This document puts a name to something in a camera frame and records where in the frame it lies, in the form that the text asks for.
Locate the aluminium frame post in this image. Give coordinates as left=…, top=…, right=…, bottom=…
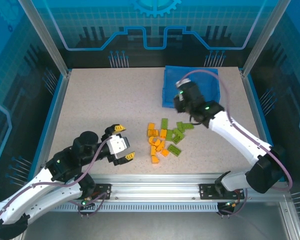
left=241, top=0, right=292, bottom=78
left=17, top=0, right=72, bottom=77

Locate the blue silver side rail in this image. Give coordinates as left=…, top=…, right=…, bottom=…
left=241, top=69, right=287, bottom=183
left=29, top=69, right=72, bottom=178

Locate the blue two-compartment bin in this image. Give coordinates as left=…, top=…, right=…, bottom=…
left=161, top=65, right=221, bottom=109

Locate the small circuit board with LED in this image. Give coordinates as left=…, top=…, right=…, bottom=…
left=77, top=197, right=97, bottom=211
left=217, top=199, right=241, bottom=213

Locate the slotted white cable duct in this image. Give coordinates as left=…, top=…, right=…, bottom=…
left=48, top=201, right=220, bottom=214

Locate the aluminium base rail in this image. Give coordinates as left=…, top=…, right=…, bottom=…
left=38, top=173, right=291, bottom=204

